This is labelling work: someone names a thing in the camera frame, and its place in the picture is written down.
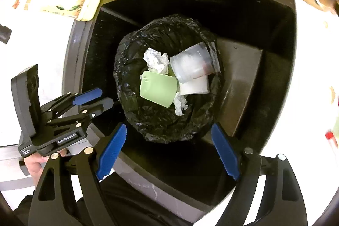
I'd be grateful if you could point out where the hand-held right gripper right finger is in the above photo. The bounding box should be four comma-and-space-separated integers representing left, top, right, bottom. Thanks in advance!
211, 123, 309, 226

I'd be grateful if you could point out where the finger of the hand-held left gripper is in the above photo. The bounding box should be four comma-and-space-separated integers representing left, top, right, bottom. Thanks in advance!
40, 88, 103, 112
48, 97, 114, 127

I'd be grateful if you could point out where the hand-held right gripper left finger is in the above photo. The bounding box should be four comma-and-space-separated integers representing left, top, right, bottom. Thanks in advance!
28, 123, 128, 226

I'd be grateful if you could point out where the black trash bag bin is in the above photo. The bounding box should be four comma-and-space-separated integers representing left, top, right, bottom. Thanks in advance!
113, 14, 225, 144

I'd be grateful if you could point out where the white tissue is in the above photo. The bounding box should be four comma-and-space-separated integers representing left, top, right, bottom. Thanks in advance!
173, 92, 189, 116
143, 47, 170, 75

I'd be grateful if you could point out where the white paper cup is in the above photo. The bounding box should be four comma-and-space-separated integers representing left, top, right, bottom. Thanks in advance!
179, 75, 210, 95

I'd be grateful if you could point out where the clear plastic cup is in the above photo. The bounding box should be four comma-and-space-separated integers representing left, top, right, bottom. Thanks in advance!
169, 42, 221, 83

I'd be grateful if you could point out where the person's left forearm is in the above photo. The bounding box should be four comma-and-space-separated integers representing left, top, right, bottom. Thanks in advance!
13, 189, 38, 226

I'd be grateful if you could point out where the person's left hand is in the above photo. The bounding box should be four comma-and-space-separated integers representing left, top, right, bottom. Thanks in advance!
23, 149, 67, 188

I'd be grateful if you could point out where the black sink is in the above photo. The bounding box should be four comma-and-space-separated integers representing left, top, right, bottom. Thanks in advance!
64, 0, 297, 224

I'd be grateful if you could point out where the blue daisy tablecloth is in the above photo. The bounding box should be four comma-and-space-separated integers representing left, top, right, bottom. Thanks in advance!
291, 0, 339, 216

